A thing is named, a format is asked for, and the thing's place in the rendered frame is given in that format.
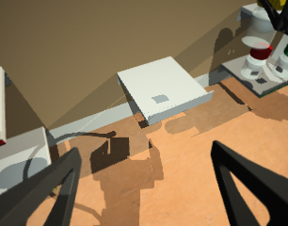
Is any white bottle with red cap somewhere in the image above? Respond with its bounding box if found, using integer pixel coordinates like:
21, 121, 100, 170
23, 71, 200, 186
240, 46, 273, 80

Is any white bottle with green cap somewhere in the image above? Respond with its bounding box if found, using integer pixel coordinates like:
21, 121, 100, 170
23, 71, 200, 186
271, 44, 288, 78

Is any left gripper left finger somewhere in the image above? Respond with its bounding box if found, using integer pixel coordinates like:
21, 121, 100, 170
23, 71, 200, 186
0, 147, 82, 226

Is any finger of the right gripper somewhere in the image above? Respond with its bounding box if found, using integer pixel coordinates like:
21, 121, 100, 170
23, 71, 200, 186
259, 0, 288, 31

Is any clear bottle with yellow cap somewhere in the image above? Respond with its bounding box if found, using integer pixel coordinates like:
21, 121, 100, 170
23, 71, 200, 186
242, 0, 286, 50

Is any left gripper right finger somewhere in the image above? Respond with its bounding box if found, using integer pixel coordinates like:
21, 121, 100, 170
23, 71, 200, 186
211, 140, 288, 226

